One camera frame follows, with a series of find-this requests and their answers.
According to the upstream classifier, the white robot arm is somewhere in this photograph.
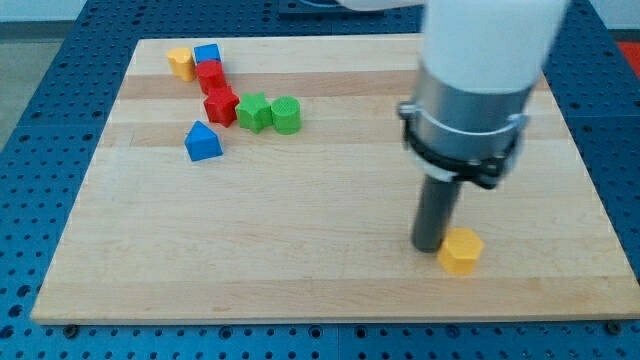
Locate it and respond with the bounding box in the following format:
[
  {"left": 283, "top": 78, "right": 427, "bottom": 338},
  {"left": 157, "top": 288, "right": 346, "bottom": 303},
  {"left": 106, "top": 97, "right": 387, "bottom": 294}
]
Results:
[{"left": 398, "top": 0, "right": 569, "bottom": 189}]

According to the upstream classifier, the blue triangle block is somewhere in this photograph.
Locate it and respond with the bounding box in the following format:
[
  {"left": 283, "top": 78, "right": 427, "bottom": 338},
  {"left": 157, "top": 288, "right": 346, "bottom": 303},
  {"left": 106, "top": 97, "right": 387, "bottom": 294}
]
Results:
[{"left": 184, "top": 121, "right": 224, "bottom": 161}]

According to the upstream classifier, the light wooden board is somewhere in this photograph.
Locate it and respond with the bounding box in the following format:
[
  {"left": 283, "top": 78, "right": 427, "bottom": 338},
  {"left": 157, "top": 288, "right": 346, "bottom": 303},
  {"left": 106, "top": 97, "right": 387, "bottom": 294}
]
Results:
[{"left": 31, "top": 34, "right": 639, "bottom": 325}]

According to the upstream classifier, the green cylinder block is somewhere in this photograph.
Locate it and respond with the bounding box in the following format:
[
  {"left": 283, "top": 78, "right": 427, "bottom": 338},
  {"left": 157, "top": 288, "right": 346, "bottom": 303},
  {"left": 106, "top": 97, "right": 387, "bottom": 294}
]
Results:
[{"left": 271, "top": 96, "right": 302, "bottom": 135}]

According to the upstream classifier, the green star block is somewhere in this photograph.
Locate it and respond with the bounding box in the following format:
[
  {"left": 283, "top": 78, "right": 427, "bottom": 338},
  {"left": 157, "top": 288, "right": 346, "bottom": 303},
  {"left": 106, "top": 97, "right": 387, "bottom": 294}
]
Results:
[{"left": 235, "top": 92, "right": 273, "bottom": 134}]

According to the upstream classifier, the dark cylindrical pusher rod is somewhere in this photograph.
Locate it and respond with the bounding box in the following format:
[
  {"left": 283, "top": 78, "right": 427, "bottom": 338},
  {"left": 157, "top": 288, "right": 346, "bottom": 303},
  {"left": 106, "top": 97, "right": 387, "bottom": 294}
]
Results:
[{"left": 411, "top": 176, "right": 461, "bottom": 252}]

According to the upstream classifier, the red star block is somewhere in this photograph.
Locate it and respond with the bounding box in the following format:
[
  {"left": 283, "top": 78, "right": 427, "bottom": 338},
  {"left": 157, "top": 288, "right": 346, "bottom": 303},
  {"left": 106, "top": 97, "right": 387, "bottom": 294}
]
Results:
[{"left": 203, "top": 86, "right": 239, "bottom": 128}]

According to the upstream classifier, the red cylinder block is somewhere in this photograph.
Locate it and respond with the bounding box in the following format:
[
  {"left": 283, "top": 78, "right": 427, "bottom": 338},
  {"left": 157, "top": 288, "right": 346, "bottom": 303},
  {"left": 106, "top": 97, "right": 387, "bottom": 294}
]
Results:
[{"left": 196, "top": 60, "right": 227, "bottom": 95}]

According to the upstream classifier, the yellow hexagon block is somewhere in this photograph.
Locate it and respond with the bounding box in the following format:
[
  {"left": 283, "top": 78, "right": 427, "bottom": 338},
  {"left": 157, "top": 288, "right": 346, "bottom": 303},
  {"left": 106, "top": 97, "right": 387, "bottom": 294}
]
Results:
[{"left": 437, "top": 228, "right": 485, "bottom": 275}]

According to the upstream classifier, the blue cube block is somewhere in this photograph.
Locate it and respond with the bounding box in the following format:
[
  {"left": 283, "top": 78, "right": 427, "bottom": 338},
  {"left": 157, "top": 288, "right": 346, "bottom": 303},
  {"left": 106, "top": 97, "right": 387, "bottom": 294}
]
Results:
[{"left": 193, "top": 43, "right": 221, "bottom": 64}]

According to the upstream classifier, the yellow heart block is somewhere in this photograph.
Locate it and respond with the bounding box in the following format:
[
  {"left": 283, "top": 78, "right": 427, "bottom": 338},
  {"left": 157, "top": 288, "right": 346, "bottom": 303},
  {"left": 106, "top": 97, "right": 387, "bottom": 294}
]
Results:
[{"left": 166, "top": 47, "right": 196, "bottom": 82}]

